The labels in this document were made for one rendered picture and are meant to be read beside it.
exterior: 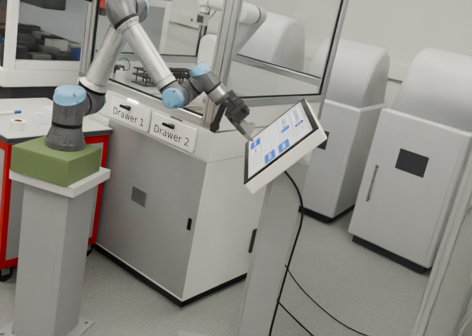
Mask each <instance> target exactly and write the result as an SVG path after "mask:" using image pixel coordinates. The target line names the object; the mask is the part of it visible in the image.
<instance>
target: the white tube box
mask: <svg viewBox="0 0 472 336"><path fill-rule="evenodd" d="M33 120H34V121H35V122H36V123H38V124H51V120H52V112H33Z"/></svg>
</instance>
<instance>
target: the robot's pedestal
mask: <svg viewBox="0 0 472 336"><path fill-rule="evenodd" d="M110 171H111V170H110V169H106V168H103V167H100V169H99V172H96V173H94V174H92V175H90V176H87V177H86V178H84V179H82V180H80V181H78V182H76V183H73V184H72V185H70V186H68V187H63V186H59V185H56V184H54V183H49V182H47V181H42V180H40V179H36V178H33V177H31V176H26V175H24V174H20V173H17V172H13V171H11V170H10V171H9V178H10V179H13V180H16V181H19V182H22V183H25V187H24V195H23V204H22V221H21V229H20V246H19V255H18V271H17V280H16V289H15V305H14V314H13V321H11V322H10V323H9V324H8V325H6V326H5V327H4V328H2V329H1V330H0V336H82V335H83V334H84V333H85V332H86V331H87V330H88V329H89V328H90V327H91V326H92V325H93V323H94V322H93V321H90V320H88V319H85V318H82V317H80V316H79V310H80V304H81V293H82V287H83V281H84V270H85V264H86V253H87V247H88V241H89V230H90V224H91V213H92V207H93V196H94V190H95V186H97V185H98V184H99V183H102V182H104V181H106V180H108V179H109V178H110Z"/></svg>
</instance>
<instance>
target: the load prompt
mask: <svg viewBox="0 0 472 336"><path fill-rule="evenodd" d="M289 116H290V119H291V123H292V125H293V128H294V131H296V130H297V129H299V128H300V127H302V126H303V125H304V124H305V123H306V120H305V118H304V116H303V113H302V111H301V109H300V106H298V107H297V108H295V109H294V110H293V111H291V112H290V113H289Z"/></svg>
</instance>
